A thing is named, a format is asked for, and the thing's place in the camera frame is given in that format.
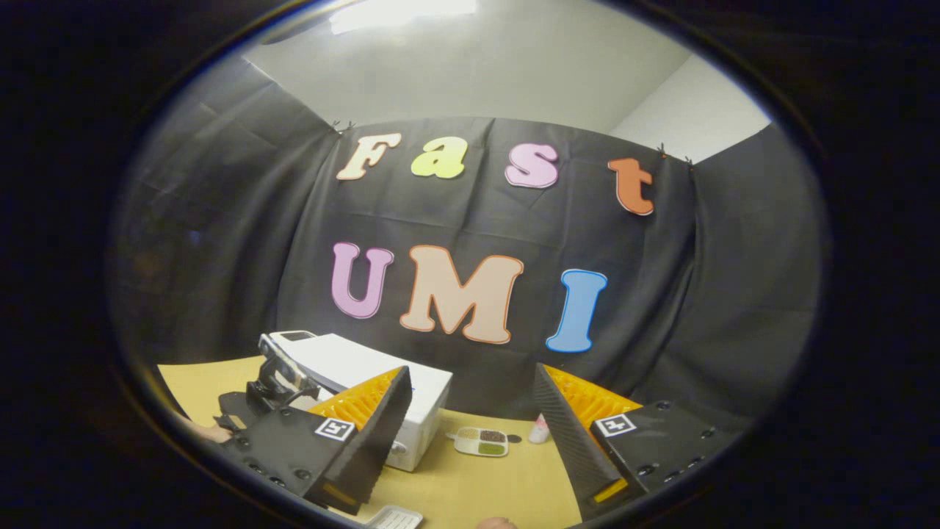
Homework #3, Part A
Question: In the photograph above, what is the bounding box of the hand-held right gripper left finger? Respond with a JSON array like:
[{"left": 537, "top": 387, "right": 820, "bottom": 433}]
[{"left": 220, "top": 365, "right": 414, "bottom": 516}]

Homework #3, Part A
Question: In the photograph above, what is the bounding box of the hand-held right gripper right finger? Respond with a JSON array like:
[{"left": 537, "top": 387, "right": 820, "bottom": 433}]
[{"left": 533, "top": 361, "right": 745, "bottom": 522}]

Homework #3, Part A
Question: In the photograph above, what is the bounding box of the white microwave oven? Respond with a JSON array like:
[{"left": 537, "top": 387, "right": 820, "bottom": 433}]
[{"left": 268, "top": 331, "right": 453, "bottom": 472}]

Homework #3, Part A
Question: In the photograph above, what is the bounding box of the white ribbed tray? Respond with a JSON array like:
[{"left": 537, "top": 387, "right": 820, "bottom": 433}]
[{"left": 365, "top": 505, "right": 425, "bottom": 529}]

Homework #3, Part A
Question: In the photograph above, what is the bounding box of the white divided condiment dish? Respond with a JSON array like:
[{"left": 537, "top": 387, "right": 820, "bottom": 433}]
[{"left": 452, "top": 426, "right": 511, "bottom": 458}]

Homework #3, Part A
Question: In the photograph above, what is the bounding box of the black backdrop cloth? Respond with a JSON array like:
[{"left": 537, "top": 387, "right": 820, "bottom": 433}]
[{"left": 106, "top": 55, "right": 823, "bottom": 434}]

